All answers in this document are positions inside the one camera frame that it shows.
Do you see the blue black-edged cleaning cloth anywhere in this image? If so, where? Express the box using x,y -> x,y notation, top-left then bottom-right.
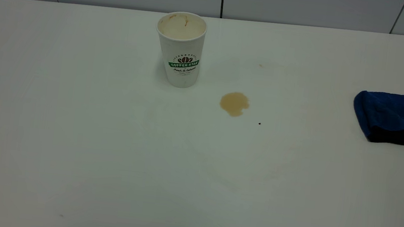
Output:
349,89 -> 404,147

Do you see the white paper coffee cup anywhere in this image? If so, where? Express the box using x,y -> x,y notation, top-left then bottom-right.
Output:
150,9 -> 209,90

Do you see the brown coffee spill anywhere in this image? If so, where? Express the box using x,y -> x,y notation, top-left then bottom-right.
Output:
219,90 -> 251,118

